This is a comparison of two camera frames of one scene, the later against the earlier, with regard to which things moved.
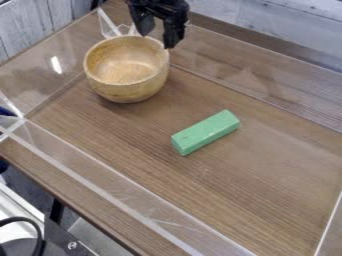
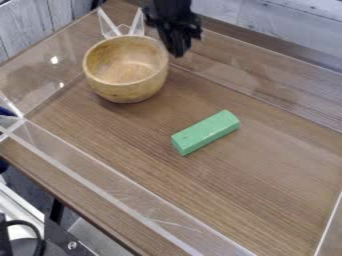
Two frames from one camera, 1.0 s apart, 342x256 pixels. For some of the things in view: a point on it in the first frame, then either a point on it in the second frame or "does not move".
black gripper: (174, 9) -> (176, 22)
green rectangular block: (204, 132) does not move
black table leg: (58, 211) does not move
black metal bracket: (58, 236) does not move
